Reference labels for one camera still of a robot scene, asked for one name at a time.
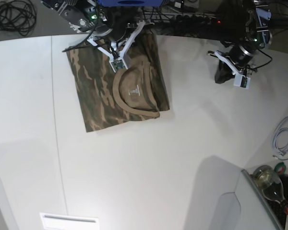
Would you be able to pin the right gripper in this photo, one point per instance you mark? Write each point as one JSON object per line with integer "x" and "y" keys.
{"x": 117, "y": 19}

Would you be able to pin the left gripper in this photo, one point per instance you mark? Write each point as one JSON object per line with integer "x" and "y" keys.
{"x": 241, "y": 54}

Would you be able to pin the camouflage t-shirt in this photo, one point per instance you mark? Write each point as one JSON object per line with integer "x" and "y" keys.
{"x": 108, "y": 98}

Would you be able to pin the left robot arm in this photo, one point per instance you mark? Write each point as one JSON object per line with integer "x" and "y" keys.
{"x": 252, "y": 36}

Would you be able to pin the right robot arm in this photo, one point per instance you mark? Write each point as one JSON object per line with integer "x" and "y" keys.
{"x": 89, "y": 16}

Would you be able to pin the blue bin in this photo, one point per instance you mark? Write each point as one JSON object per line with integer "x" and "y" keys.
{"x": 132, "y": 3}

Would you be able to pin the black power strip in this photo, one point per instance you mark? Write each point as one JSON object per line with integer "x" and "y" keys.
{"x": 199, "y": 18}

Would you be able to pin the green tape roll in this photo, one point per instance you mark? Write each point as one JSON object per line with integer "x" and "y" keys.
{"x": 280, "y": 168}

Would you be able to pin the clear plastic bottle red cap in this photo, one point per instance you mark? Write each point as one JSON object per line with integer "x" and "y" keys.
{"x": 271, "y": 186}

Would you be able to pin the black mesh tray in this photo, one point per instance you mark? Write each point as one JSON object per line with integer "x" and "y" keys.
{"x": 276, "y": 208}

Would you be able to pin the white paper label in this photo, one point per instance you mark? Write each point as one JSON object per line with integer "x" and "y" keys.
{"x": 62, "y": 222}

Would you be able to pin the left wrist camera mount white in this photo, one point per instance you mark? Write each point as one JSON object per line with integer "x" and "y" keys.
{"x": 227, "y": 71}

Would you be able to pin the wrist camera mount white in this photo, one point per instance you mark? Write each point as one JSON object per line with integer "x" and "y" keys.
{"x": 227, "y": 71}
{"x": 117, "y": 51}

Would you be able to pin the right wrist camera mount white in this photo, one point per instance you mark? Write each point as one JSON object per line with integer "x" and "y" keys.
{"x": 117, "y": 51}

